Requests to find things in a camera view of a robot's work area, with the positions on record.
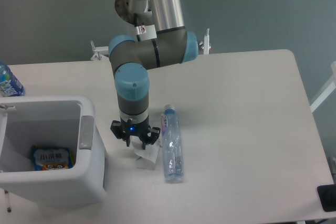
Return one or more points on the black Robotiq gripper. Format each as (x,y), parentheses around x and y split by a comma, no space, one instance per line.
(123,130)

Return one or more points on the white paper wrapper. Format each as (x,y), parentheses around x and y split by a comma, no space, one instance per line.
(146,158)

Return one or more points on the clear plastic bottle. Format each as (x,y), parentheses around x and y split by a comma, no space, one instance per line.
(173,163)

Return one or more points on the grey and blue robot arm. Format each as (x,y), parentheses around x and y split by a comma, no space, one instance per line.
(131,59)

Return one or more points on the white plastic trash can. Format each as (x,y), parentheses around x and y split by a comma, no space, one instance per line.
(52,121)

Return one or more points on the thin pen under trash can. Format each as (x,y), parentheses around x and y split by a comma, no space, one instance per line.
(7,201)

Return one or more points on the blue snack packet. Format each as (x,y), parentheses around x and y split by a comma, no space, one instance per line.
(51,158)

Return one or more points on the blue labelled water bottle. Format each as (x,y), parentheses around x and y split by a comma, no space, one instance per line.
(10,85)

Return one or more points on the black device at table corner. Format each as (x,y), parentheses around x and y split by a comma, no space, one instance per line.
(327,197)

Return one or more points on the white pedestal foot left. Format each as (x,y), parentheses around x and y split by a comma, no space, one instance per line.
(99,53)

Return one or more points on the white pedestal foot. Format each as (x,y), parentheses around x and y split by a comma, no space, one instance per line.
(99,53)
(205,46)

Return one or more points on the white pedestal foot right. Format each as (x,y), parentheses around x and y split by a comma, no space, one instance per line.
(205,46)

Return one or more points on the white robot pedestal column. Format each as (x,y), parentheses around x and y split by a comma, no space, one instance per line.
(143,27)

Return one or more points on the white frame leg right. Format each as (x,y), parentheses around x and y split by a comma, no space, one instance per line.
(324,91)

